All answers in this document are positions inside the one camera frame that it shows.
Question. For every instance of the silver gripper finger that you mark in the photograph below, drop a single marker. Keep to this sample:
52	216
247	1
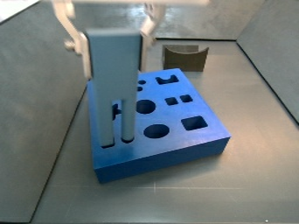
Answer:
77	42
153	11

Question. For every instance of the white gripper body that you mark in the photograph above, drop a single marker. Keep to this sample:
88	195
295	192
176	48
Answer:
181	2

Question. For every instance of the blue shape-hole board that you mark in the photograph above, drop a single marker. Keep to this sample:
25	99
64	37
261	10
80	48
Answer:
176	129

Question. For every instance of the black curved holder stand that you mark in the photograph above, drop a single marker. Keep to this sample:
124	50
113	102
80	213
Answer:
187	57

